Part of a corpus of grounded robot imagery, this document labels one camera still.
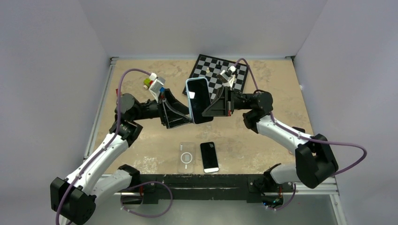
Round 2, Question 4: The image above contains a colourful toy brick car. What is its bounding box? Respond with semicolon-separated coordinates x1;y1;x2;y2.
143;78;153;90

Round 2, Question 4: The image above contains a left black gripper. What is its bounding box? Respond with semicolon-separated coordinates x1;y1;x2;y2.
131;88;192;128

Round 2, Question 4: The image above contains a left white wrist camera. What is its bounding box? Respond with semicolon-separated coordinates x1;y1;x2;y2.
148;73;165;102

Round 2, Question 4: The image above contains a black phone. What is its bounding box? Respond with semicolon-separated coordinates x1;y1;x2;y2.
200;142;219;173

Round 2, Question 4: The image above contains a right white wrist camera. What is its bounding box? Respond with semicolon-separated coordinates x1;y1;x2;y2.
216;66;237;88

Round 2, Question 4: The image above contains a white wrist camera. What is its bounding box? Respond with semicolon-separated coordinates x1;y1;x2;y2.
216;66;237;88
148;73;165;102

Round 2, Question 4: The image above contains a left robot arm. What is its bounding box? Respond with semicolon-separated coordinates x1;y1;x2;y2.
50;88;191;225

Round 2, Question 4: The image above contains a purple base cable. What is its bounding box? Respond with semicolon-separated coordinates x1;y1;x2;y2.
120;182;174;219

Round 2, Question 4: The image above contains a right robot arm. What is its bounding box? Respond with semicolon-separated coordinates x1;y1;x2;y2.
200;87;339;191

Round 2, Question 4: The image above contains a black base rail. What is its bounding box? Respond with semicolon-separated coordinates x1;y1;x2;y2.
122;174;293;204

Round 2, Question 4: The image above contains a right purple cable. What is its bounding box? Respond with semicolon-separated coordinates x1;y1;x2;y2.
235;58;368;177

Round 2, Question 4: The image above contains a clear phone case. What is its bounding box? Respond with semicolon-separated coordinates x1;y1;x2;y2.
177;142;196;174

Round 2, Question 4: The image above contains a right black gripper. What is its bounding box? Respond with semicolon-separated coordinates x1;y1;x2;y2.
202;86;252;117

